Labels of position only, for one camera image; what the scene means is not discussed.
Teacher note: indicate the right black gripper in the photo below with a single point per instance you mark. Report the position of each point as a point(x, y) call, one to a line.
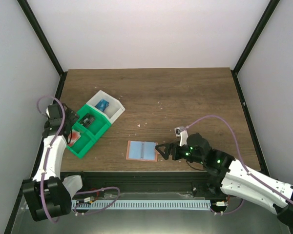
point(169, 146)

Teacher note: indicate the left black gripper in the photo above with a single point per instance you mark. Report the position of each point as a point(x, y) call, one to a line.
point(73, 116)

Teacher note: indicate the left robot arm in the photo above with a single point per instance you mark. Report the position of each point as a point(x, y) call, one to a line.
point(47, 195)

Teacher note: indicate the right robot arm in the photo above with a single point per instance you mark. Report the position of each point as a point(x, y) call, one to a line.
point(231, 177)

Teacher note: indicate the black card in bin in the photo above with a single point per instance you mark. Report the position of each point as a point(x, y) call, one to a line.
point(87, 120)

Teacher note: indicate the red dot card in bin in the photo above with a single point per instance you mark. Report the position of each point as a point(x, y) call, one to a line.
point(73, 138)

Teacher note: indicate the blue card in bin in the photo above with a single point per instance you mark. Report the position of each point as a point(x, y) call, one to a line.
point(102, 105)

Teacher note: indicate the green plastic bin middle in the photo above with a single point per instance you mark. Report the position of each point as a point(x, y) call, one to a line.
point(98, 127)

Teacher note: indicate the white plastic bin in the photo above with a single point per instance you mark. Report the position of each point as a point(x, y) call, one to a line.
point(112, 111)

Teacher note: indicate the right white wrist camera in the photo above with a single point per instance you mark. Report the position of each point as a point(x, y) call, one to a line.
point(182, 133)

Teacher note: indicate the light blue slotted cable duct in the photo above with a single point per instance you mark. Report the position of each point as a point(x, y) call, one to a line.
point(203, 205)

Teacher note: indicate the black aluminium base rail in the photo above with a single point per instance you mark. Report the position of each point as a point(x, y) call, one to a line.
point(191, 182)

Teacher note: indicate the left black frame post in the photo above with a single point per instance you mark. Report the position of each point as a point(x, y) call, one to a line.
point(40, 34)

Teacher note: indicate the black frame post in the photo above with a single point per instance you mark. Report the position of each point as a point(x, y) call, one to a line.
point(268, 12)
point(40, 34)

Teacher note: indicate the right black frame post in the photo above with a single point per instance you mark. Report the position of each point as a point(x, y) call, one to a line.
point(268, 12)

